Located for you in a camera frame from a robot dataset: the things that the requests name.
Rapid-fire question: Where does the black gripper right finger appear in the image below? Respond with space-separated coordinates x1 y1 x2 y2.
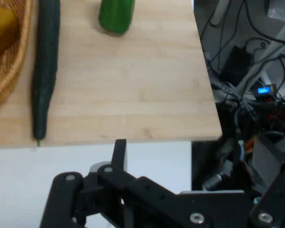
249 163 285 228

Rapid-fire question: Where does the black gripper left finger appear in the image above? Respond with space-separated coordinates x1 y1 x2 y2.
39 139 212 228

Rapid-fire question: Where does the orange round fruit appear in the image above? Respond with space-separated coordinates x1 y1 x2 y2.
0 6 20 60

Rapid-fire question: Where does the grey box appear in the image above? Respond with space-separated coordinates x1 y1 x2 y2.
251 135 285 189

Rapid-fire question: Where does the small blue display meter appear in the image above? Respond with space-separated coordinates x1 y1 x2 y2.
256 83 277 98

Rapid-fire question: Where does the wooden cutting board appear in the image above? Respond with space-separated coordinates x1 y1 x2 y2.
0 0 223 150

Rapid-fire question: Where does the long dark green cucumber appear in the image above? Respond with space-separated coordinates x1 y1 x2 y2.
31 0 62 147

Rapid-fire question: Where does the woven wicker basket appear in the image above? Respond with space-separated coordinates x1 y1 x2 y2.
0 0 34 115

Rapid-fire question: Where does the black power adapter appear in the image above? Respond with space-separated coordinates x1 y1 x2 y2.
219 45 254 84

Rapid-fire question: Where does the green bell pepper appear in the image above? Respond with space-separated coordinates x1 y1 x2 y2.
98 0 136 34

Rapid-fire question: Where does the thick black floor cable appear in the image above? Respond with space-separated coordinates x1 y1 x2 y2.
243 0 285 45

